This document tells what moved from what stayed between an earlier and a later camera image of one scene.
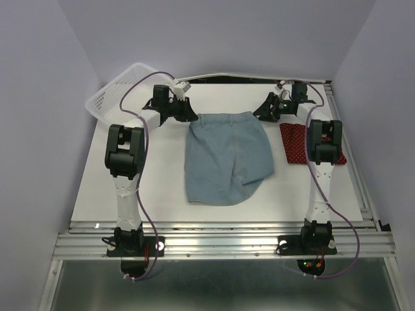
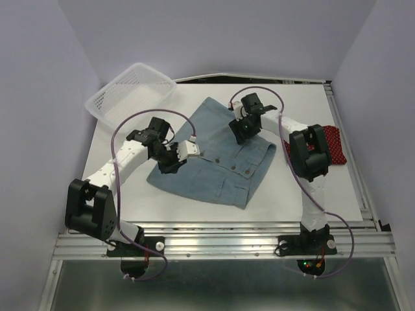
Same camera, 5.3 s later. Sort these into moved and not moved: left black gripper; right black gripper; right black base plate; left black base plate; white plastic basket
Moved: left black gripper; right black gripper
Not moved: left black base plate; white plastic basket; right black base plate
